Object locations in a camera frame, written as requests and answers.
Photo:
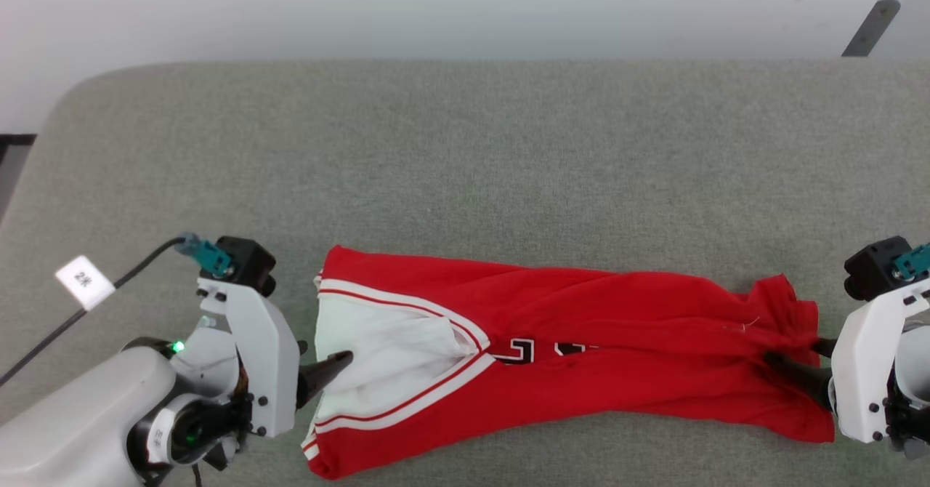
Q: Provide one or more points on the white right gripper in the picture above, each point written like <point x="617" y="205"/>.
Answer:
<point x="861" y="371"/>

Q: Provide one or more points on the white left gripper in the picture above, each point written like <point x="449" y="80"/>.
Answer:
<point x="265" y="356"/>

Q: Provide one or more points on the red and white jersey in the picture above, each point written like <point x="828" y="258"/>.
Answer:
<point x="617" y="341"/>

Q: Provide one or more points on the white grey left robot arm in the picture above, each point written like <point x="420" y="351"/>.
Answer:
<point x="80" y="414"/>

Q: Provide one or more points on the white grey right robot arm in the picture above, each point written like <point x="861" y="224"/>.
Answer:
<point x="912" y="392"/>

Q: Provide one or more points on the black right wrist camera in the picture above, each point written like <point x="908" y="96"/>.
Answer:
<point x="875" y="265"/>

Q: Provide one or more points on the dark grey slanted post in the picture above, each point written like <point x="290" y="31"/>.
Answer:
<point x="870" y="27"/>

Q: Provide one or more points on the black rectangular frame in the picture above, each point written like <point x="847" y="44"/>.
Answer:
<point x="11" y="171"/>

